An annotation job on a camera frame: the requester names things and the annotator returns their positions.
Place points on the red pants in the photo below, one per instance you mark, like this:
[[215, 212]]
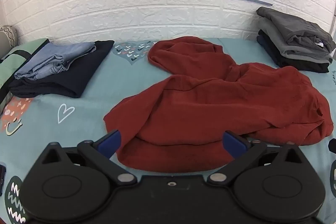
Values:
[[210, 103]]

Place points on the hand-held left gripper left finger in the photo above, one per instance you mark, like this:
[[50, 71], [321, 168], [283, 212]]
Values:
[[113, 140]]

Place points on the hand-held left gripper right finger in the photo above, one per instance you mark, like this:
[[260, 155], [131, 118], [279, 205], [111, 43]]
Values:
[[233, 144]]

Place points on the grey zigzag pillow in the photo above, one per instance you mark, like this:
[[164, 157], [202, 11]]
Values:
[[6, 37]]

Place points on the green fabric bag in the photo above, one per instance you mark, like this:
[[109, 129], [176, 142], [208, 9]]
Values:
[[15, 56]]

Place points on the teal printed bed sheet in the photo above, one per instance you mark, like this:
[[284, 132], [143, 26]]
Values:
[[92, 98]]

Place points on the dark navy folded pants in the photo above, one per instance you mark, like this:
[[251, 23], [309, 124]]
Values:
[[78, 77]]

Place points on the light grey folded pants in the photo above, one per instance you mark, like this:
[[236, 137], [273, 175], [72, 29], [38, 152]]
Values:
[[278, 43]]

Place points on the black folded pants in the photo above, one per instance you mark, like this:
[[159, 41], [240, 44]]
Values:
[[288, 62]]

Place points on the dark grey folded pants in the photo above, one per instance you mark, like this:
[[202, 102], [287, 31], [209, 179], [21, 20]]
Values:
[[294, 27]]

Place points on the light blue folded jeans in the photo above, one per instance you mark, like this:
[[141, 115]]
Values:
[[52, 61]]

